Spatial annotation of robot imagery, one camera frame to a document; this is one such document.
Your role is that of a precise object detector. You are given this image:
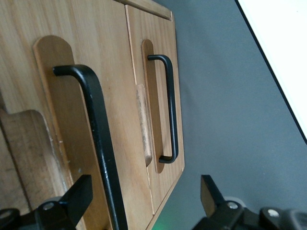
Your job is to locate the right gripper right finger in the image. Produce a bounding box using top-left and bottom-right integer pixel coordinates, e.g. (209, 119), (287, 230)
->
(191, 174), (292, 230)

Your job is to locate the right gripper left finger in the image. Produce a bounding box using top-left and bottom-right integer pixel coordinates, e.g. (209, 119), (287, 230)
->
(0, 174), (94, 230)

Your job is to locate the black metal drawer handle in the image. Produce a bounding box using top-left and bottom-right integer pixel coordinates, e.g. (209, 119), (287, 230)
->
(147, 54), (180, 164)
(52, 64), (128, 230)

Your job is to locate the wooden drawer cabinet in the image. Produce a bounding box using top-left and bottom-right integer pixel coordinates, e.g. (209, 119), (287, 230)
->
(0, 0), (173, 216)

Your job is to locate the cream plastic tray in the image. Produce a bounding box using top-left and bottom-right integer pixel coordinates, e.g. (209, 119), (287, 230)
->
(235, 0), (307, 144)

